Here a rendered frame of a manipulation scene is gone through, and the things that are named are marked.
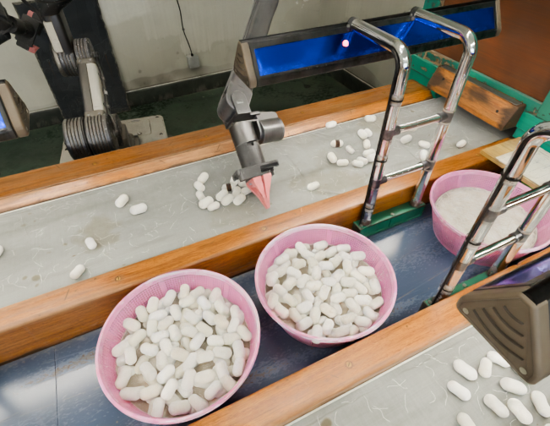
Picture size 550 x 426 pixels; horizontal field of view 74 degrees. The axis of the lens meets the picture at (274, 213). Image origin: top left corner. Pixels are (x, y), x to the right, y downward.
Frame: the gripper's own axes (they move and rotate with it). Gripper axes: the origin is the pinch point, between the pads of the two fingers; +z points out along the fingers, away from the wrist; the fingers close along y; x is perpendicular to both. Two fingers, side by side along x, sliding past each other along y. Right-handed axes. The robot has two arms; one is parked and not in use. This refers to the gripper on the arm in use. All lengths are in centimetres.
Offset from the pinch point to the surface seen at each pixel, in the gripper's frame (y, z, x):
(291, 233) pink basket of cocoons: 0.9, 7.8, -7.1
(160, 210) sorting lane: -22.6, -7.0, 9.0
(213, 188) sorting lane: -8.7, -8.8, 10.4
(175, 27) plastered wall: 29, -148, 163
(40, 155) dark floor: -76, -83, 174
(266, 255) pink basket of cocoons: -6.2, 10.3, -8.5
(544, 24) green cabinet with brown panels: 77, -21, -20
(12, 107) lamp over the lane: -38.4, -22.5, -22.5
